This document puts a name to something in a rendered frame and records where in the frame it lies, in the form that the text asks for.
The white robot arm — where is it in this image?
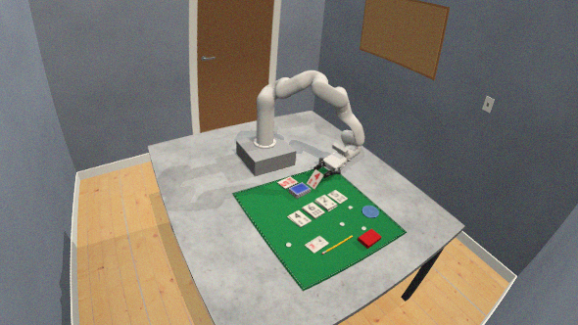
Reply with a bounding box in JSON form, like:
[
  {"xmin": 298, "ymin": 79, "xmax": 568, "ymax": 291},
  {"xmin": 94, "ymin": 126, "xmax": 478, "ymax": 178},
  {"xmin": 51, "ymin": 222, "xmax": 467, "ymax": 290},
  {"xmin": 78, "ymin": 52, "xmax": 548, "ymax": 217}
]
[{"xmin": 254, "ymin": 70, "xmax": 364, "ymax": 162}]

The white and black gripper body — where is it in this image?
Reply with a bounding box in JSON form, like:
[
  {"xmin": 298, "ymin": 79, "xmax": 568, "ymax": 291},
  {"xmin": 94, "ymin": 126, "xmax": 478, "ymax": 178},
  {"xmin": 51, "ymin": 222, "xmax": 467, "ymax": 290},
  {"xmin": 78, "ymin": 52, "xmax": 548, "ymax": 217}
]
[{"xmin": 323, "ymin": 152, "xmax": 347, "ymax": 171}]

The blue-backed playing card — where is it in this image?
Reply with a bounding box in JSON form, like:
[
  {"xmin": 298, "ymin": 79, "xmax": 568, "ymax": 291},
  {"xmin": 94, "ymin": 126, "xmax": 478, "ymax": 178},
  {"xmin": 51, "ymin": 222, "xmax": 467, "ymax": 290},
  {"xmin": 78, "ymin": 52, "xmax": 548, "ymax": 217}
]
[{"xmin": 289, "ymin": 182, "xmax": 311, "ymax": 196}]

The red flat block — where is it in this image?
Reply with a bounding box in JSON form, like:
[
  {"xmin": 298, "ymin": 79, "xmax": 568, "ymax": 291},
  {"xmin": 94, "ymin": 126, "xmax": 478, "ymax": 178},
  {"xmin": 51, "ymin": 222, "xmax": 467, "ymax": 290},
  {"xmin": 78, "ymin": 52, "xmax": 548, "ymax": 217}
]
[{"xmin": 358, "ymin": 229, "xmax": 381, "ymax": 249}]

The blue flat disc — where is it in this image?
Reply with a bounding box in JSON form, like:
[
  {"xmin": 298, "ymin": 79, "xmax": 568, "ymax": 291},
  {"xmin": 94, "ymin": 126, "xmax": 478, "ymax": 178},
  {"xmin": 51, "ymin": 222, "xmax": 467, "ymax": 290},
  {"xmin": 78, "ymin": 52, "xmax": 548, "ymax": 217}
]
[{"xmin": 362, "ymin": 206, "xmax": 379, "ymax": 218}]

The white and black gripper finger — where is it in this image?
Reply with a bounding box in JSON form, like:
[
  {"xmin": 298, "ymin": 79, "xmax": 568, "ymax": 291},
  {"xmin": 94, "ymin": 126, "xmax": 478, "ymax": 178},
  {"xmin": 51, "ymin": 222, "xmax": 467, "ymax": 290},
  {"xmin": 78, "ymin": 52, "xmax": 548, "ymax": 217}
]
[
  {"xmin": 313, "ymin": 158, "xmax": 325, "ymax": 170},
  {"xmin": 323, "ymin": 167, "xmax": 341, "ymax": 178}
]

